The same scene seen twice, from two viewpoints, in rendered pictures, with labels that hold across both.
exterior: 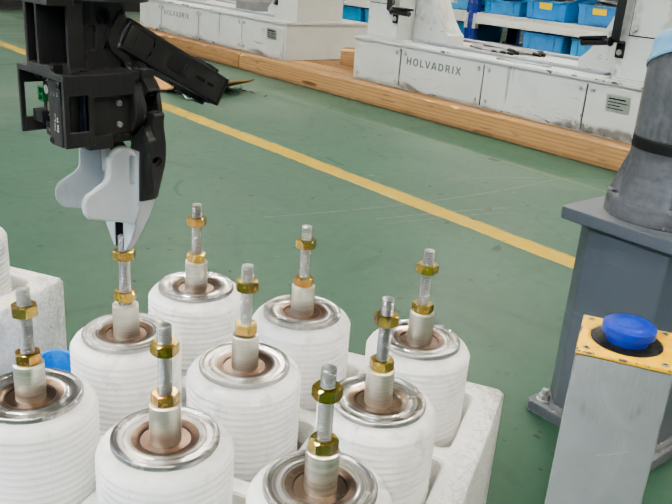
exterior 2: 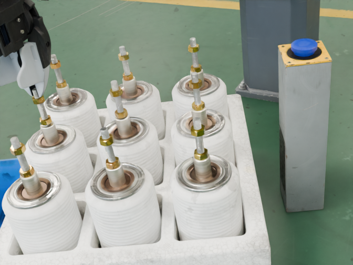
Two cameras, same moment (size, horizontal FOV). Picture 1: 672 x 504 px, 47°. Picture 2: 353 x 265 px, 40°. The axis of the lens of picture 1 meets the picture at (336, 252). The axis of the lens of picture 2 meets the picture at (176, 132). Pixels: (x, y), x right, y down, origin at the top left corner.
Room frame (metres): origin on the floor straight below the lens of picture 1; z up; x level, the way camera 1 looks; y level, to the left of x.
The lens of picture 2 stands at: (-0.07, 0.15, 0.68)
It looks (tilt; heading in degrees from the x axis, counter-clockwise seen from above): 35 degrees down; 346
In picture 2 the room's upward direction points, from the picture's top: 9 degrees counter-clockwise
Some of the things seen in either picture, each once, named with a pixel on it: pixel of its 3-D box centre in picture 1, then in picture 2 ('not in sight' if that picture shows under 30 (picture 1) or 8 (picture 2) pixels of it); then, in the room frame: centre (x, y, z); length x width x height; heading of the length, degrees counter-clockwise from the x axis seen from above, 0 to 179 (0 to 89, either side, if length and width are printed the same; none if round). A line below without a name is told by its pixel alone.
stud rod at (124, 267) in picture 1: (124, 276); (42, 110); (0.61, 0.18, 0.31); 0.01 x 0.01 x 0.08
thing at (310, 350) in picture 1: (297, 393); (140, 134); (0.68, 0.03, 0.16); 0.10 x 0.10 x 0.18
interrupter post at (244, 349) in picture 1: (245, 351); (124, 124); (0.57, 0.07, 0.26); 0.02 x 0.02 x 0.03
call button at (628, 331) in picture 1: (627, 334); (303, 49); (0.54, -0.23, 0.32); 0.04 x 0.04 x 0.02
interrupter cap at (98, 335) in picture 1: (126, 333); (52, 139); (0.61, 0.18, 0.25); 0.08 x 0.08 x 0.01
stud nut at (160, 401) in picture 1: (165, 396); (112, 162); (0.46, 0.11, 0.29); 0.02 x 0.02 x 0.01; 74
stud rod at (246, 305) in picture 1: (246, 308); (118, 103); (0.57, 0.07, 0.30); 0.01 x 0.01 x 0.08
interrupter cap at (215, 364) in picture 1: (244, 365); (125, 131); (0.57, 0.07, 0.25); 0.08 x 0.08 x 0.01
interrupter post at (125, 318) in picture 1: (125, 320); (50, 132); (0.61, 0.18, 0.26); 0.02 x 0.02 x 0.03
